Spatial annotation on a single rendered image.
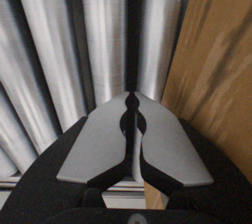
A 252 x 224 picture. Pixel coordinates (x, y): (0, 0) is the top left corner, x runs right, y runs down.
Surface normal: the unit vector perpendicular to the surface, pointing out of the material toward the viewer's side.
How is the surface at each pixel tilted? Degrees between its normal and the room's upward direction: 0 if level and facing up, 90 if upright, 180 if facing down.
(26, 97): 29
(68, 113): 10
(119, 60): 37
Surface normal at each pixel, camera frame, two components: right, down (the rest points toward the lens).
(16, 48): 0.80, 0.33
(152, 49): -0.49, 0.45
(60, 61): 0.38, 0.49
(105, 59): -0.04, 0.52
